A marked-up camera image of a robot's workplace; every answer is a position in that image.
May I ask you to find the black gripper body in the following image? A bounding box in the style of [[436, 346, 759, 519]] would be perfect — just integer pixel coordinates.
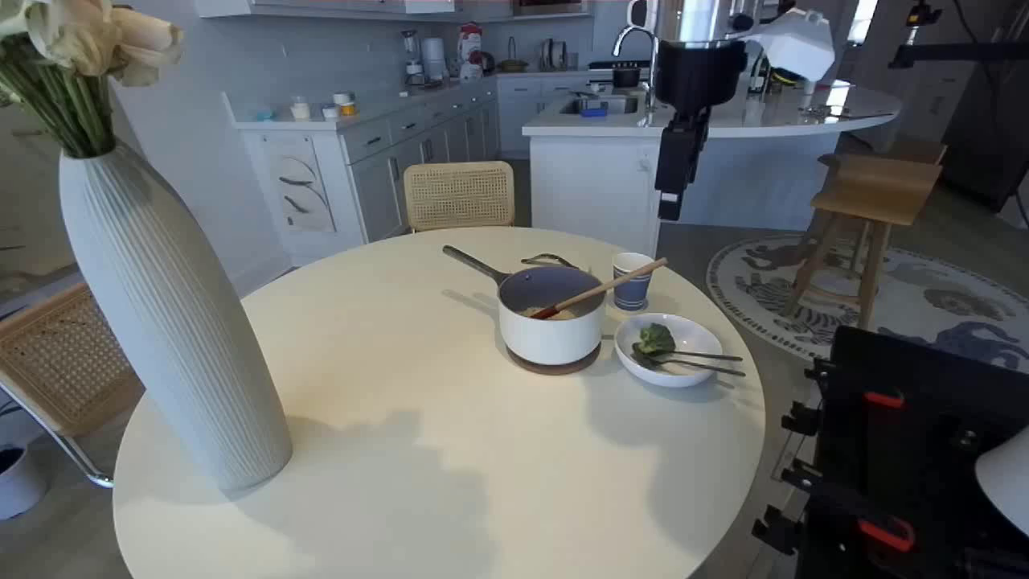
[[656, 109, 710, 222]]

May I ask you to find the white ceramic bowl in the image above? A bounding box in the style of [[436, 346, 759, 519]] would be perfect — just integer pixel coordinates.
[[615, 311, 734, 388]]

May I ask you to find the silver metal spoon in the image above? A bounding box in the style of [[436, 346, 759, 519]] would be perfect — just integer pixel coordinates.
[[635, 344, 743, 360]]

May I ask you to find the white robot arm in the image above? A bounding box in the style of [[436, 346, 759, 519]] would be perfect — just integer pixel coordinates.
[[656, 0, 747, 219]]

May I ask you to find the blue and white paper cup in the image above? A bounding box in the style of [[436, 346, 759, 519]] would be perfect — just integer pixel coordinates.
[[615, 249, 650, 311]]

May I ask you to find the white kitchen island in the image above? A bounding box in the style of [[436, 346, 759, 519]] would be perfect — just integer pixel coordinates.
[[524, 81, 902, 255]]

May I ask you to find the chrome kitchen faucet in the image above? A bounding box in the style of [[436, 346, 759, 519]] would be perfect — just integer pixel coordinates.
[[611, 30, 656, 103]]

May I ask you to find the round patterned rug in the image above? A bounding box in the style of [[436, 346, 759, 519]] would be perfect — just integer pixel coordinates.
[[709, 237, 1029, 372]]

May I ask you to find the wooden bar stool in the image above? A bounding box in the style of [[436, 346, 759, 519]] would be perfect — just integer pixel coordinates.
[[793, 149, 947, 326]]

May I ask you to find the green broccoli floret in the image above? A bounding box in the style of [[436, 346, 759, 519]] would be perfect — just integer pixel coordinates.
[[638, 321, 675, 350]]

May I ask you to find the wooden spatula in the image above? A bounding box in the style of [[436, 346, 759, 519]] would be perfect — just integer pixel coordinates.
[[524, 258, 666, 318]]

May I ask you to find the rattan dining chair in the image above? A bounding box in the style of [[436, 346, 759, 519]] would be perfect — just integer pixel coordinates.
[[401, 160, 514, 231]]

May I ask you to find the white kitchen cabinet counter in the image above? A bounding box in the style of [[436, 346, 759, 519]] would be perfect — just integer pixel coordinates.
[[221, 81, 497, 268]]

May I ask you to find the black equipment cart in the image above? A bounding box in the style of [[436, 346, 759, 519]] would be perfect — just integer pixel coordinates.
[[751, 329, 1029, 579]]

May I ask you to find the tall white ribbed vase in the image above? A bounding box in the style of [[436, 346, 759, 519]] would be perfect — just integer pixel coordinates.
[[58, 144, 293, 491]]

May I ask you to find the cream flower bouquet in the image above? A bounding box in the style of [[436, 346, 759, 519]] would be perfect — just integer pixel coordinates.
[[0, 0, 184, 157]]

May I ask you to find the white saucepan with handle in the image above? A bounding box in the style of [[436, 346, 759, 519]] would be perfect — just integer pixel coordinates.
[[446, 245, 604, 369]]

